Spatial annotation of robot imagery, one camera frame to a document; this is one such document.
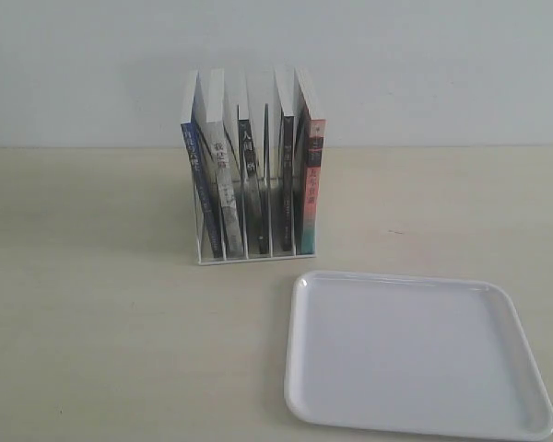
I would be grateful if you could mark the blue moon cover book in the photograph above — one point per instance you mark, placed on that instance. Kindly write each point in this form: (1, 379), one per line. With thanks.
(193, 125)

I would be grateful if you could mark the white grey spine book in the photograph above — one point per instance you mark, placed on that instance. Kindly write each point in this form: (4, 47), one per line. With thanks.
(225, 167)

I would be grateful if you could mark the black white spine book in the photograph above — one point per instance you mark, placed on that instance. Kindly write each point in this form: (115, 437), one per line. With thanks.
(254, 204)

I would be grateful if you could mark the red teal spine book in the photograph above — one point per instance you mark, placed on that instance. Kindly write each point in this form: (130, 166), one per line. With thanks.
(309, 146)

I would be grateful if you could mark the white plastic tray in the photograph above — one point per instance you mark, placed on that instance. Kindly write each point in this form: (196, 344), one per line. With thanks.
(416, 355)

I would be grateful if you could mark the white wire book rack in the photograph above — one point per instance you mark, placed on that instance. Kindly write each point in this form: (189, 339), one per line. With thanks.
(265, 140)

